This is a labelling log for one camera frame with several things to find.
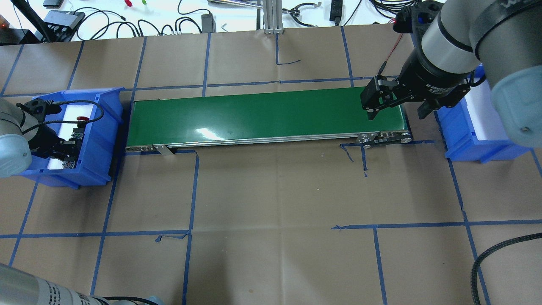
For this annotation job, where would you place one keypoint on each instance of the blue left storage bin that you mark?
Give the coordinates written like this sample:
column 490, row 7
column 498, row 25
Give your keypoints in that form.
column 99, row 137

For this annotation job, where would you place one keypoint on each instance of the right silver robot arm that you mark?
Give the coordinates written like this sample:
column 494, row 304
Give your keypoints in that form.
column 453, row 38

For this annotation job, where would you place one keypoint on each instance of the red push button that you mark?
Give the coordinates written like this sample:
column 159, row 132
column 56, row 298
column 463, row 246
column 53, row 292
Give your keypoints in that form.
column 82, row 121

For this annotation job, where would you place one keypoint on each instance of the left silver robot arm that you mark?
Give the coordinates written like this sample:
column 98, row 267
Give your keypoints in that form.
column 24, row 134

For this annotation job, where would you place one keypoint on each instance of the black power adapter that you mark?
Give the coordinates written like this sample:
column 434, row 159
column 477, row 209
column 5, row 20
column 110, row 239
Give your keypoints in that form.
column 208, row 24

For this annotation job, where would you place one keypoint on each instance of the aluminium frame post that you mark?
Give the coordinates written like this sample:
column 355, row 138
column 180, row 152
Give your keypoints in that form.
column 272, row 17

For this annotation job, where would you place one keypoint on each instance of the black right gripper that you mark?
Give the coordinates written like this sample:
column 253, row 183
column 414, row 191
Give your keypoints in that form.
column 428, row 79

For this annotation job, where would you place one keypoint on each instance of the green conveyor belt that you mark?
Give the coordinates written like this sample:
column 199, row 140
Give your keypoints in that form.
column 162, row 124

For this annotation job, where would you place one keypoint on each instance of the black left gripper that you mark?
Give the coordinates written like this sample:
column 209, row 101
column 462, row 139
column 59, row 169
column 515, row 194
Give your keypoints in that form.
column 43, row 140

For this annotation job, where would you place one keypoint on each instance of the blue storage bin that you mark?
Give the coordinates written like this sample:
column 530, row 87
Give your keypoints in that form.
column 99, row 137
column 473, row 131

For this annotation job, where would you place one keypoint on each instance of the white paper liner left bin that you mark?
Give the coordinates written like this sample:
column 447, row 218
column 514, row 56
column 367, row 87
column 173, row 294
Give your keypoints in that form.
column 71, row 113

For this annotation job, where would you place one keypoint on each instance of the blue right storage bin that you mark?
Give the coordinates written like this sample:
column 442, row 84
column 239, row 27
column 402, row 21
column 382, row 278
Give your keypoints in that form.
column 473, row 131

